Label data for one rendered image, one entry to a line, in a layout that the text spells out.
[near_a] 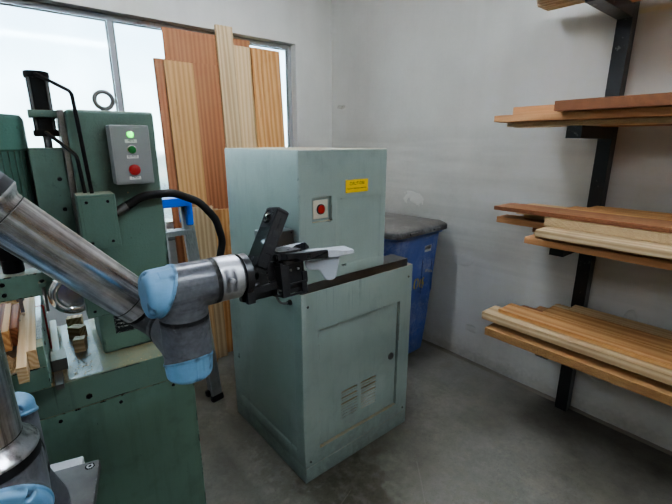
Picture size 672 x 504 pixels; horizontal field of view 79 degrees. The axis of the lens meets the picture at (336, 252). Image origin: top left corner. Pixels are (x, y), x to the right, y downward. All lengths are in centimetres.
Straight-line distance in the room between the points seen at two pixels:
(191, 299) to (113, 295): 15
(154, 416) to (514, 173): 211
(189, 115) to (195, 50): 42
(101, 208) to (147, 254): 22
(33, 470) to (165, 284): 28
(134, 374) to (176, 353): 72
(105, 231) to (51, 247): 57
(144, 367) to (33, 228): 77
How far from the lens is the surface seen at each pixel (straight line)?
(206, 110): 293
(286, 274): 72
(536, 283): 258
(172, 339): 68
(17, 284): 147
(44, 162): 138
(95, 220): 128
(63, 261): 73
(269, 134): 309
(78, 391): 140
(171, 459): 161
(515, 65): 260
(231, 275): 67
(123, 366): 139
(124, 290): 76
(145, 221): 138
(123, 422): 148
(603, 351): 202
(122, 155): 129
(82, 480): 100
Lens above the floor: 144
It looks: 15 degrees down
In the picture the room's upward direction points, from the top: straight up
